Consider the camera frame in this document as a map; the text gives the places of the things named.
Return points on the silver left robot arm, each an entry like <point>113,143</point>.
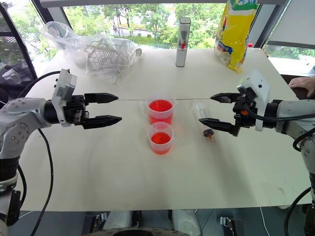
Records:
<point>19,115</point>

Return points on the metal latch bracket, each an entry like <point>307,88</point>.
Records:
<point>226,221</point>
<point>101,218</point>

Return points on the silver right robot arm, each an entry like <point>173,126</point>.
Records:
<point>292,108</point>

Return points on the tall white cylinder container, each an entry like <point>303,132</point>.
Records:
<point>183,44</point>

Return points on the yellow snack bag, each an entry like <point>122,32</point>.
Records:
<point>233,32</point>

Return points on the black metal frame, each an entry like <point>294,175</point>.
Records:
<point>17,41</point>

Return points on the red capped bottle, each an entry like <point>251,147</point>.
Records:
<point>250,45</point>

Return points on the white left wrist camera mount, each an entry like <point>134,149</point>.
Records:
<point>64,83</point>

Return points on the large clear cup red liquid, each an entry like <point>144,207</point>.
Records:
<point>160,110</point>

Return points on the clear plastic syringe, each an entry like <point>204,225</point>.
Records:
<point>200,111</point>

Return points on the person's bare hand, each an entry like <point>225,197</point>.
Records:
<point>304,82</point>

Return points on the clear crumpled plastic bag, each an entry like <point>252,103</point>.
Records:
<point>61,39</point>

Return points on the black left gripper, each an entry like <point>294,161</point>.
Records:
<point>76,110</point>

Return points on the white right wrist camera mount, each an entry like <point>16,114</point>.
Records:
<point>259,91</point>

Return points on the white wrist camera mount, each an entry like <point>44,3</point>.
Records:
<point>64,83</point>
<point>259,91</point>

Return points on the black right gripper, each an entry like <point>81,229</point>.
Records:
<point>246,118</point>

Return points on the small clear cup red liquid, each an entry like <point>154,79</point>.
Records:
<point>160,142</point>

